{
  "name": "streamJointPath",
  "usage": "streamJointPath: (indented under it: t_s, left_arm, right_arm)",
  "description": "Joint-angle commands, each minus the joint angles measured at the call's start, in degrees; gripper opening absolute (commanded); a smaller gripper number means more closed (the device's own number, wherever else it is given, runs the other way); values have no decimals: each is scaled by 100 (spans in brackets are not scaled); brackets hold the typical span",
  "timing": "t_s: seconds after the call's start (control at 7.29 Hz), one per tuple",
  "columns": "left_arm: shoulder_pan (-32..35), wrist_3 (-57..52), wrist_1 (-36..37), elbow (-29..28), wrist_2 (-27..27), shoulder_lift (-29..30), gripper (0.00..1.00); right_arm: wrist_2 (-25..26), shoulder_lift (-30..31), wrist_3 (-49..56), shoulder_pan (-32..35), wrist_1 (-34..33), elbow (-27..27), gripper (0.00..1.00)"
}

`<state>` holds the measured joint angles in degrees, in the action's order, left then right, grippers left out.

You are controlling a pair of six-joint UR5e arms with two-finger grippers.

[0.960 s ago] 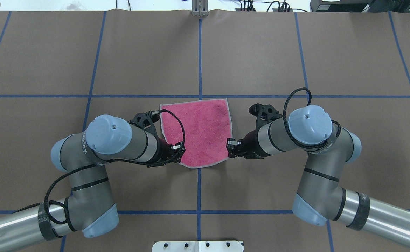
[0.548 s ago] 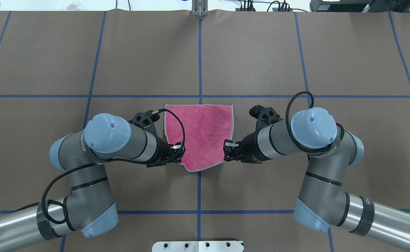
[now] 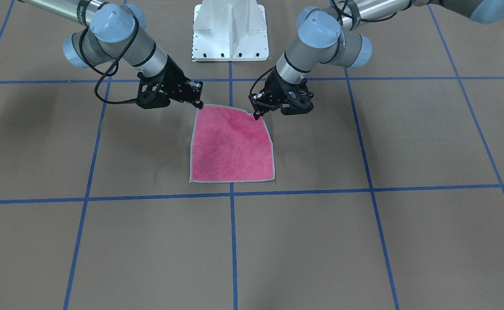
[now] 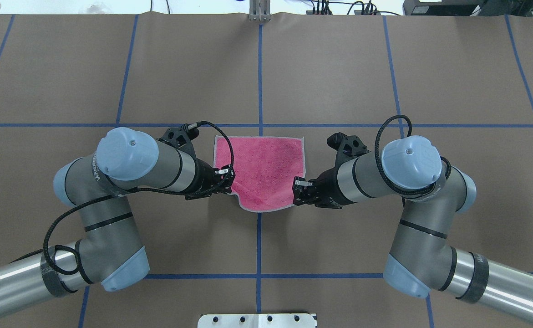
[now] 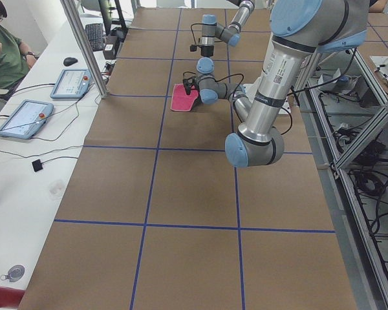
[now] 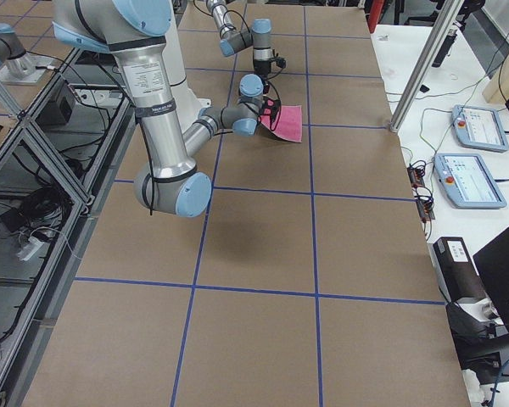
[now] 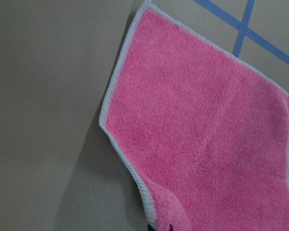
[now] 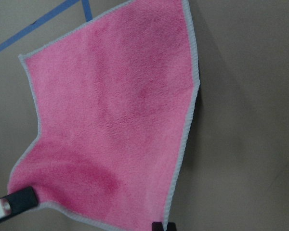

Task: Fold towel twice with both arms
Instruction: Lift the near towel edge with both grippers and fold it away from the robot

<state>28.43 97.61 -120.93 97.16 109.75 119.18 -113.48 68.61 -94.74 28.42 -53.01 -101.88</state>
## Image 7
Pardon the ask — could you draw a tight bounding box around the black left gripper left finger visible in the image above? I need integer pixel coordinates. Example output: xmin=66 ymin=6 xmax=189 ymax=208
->
xmin=147 ymin=224 xmax=156 ymax=231

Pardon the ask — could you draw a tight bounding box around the pink towel with white edge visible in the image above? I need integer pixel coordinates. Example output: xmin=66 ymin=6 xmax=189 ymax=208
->
xmin=99 ymin=0 xmax=289 ymax=231

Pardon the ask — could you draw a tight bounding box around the blue tape line crosswise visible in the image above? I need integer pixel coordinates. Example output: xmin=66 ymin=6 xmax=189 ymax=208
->
xmin=196 ymin=0 xmax=289 ymax=66

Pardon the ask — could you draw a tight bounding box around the blue tape line lengthwise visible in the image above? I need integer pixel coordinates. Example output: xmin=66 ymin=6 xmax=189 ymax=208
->
xmin=232 ymin=0 xmax=255 ymax=57

